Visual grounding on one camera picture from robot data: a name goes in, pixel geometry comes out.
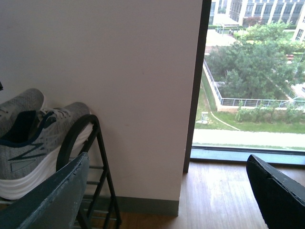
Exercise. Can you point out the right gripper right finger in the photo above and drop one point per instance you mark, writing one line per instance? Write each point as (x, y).
(281, 200)

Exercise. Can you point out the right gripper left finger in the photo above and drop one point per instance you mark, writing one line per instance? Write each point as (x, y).
(54, 203)

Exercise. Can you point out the grey sneaker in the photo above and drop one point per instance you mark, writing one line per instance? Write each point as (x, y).
(29, 100)
(29, 150)

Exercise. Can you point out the black metal shoe rack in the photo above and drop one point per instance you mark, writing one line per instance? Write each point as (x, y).
(99, 209)

